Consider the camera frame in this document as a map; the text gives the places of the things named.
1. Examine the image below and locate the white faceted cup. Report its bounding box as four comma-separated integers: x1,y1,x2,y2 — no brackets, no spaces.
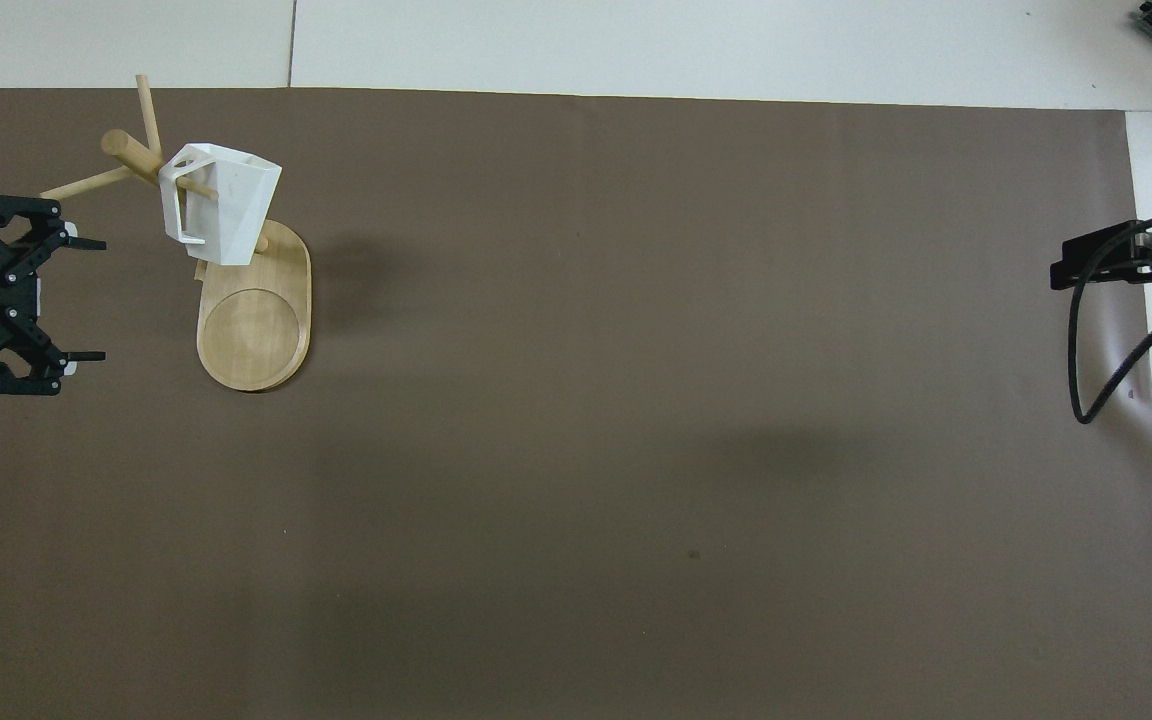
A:
157,143,284,268

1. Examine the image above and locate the wooden cup rack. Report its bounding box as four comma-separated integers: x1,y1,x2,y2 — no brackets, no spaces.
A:
38,73,314,394

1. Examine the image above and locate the black cable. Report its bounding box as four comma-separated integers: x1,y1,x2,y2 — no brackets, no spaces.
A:
1067,209,1152,426

